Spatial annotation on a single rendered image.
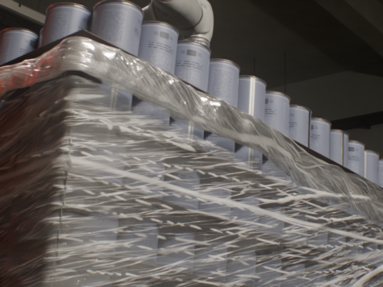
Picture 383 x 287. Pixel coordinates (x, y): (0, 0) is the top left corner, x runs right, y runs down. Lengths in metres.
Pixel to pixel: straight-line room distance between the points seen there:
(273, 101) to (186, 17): 1.01
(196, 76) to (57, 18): 0.21
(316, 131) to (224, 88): 0.27
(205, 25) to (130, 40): 1.31
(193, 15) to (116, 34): 1.24
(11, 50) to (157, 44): 0.21
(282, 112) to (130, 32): 0.34
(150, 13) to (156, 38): 1.19
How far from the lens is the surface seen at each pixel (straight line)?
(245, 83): 1.02
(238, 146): 0.99
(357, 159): 1.29
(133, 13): 0.85
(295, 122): 1.12
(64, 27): 0.86
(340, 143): 1.24
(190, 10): 2.04
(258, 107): 1.02
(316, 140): 1.17
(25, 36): 0.96
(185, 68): 0.92
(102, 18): 0.85
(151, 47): 0.88
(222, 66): 0.98
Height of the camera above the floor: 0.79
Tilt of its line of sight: 17 degrees up
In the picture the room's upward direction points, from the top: 3 degrees clockwise
